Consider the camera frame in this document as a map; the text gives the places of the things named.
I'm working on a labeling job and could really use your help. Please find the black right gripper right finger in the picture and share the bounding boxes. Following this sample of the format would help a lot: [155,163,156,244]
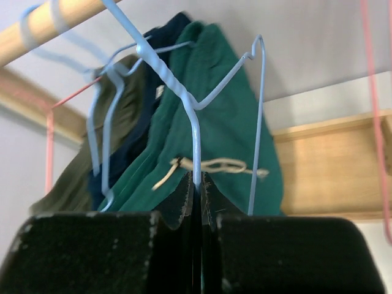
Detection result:
[201,174,385,293]

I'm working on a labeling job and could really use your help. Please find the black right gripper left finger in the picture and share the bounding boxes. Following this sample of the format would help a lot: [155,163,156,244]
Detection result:
[1,174,194,293]

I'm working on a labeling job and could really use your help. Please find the blue hanger with orange shorts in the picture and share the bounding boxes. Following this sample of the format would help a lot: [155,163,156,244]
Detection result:
[103,1,265,216]

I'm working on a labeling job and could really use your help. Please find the pink hanger with black shorts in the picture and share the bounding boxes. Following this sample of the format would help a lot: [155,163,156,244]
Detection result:
[360,0,391,244]

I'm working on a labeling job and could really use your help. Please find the teal green shorts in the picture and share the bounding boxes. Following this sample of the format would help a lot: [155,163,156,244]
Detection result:
[108,21,283,218]

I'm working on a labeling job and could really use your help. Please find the pink hanger with olive shorts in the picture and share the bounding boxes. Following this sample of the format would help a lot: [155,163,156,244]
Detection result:
[45,77,102,194]

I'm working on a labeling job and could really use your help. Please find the blue hanger with teal shorts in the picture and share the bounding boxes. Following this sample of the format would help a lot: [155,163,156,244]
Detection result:
[50,0,194,214]

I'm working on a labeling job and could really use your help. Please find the blue hanger with navy shorts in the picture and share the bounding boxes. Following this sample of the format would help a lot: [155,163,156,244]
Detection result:
[18,6,145,177]

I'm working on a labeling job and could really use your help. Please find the navy blue shorts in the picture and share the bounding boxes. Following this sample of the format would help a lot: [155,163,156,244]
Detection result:
[88,12,197,211]

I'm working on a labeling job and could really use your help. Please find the wooden clothes rack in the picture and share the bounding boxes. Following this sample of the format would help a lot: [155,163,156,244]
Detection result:
[1,1,382,216]

